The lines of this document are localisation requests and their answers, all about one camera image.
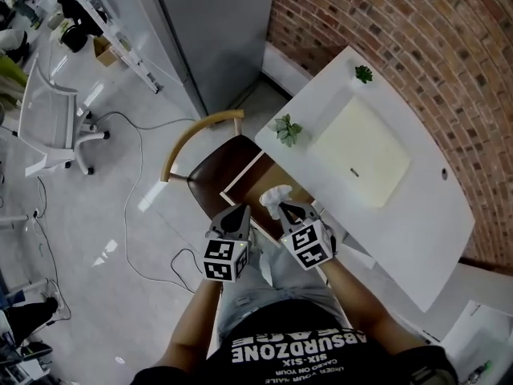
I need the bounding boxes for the cream desk mat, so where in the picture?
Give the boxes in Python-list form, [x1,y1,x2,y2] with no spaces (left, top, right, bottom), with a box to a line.
[310,94,413,210]

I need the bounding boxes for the pale veined leafy plant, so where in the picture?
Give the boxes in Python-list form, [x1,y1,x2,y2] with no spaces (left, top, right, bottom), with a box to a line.
[267,113,305,148]

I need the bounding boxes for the white cloth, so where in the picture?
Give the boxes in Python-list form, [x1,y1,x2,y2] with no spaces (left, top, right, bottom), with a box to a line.
[259,184,294,221]

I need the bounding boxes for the white desk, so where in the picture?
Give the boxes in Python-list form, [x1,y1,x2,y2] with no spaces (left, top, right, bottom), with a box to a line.
[254,46,477,314]

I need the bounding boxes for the person's left forearm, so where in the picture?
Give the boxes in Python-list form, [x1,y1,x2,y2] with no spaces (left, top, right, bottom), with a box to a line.
[154,281,224,376]

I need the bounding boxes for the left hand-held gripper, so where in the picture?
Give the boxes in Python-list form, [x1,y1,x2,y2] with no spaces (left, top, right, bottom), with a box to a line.
[202,204,252,284]

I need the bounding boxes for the black bin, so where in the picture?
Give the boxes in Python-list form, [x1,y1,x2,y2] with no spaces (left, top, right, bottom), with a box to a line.
[59,25,88,54]

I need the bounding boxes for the person's right hand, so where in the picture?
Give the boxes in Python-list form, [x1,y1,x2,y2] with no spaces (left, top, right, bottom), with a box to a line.
[322,221,340,256]

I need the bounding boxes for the wooden drawer with white front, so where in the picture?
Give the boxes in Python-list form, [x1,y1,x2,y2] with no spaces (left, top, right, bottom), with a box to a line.
[219,150,321,250]

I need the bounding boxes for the cardboard box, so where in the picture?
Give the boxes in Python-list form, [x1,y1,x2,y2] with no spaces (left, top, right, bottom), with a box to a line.
[92,36,121,67]

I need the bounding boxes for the wooden chair with brown seat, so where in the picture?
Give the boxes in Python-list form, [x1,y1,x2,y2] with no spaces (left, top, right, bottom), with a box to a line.
[160,109,264,224]

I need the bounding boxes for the person's right forearm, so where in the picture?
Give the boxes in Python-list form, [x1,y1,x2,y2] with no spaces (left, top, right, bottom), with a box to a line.
[318,261,426,355]

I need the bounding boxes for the grey arm strap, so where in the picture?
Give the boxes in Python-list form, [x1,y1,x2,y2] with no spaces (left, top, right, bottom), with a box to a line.
[412,369,450,385]

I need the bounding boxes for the white side cabinet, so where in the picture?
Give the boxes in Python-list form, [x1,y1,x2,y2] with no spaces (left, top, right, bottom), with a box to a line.
[442,299,513,385]

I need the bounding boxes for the black floor cable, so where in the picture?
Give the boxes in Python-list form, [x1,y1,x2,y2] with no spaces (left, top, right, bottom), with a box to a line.
[171,248,205,292]

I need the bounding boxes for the person's light denim jeans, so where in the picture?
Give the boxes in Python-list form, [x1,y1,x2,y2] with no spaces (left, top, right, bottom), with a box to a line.
[216,230,348,348]

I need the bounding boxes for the white table leg frame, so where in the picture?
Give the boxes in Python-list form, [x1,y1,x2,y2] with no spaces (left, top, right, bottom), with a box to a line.
[0,214,29,232]

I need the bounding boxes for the person's black printed t-shirt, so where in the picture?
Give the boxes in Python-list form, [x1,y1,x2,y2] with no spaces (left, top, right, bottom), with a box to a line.
[130,298,460,385]

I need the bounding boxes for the black backpack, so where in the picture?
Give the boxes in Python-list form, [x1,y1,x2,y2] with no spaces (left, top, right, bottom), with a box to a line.
[54,0,108,38]

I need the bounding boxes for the white shelving rack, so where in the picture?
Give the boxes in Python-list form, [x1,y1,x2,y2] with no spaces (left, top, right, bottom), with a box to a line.
[54,0,161,94]

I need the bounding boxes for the green table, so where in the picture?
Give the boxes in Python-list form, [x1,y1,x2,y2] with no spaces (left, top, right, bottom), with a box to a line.
[0,54,29,107]

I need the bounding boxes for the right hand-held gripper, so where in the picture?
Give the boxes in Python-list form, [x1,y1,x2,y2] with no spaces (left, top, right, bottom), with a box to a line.
[279,201,336,271]

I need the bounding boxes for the white floor cable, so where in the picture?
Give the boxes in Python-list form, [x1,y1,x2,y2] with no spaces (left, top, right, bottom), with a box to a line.
[90,111,197,292]

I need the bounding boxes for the white mesh office chair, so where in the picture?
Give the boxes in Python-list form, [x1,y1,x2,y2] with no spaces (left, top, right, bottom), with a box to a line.
[15,52,111,178]

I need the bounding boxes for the small dark green succulent plant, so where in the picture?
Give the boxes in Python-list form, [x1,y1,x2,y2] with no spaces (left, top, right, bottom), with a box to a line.
[353,64,374,84]

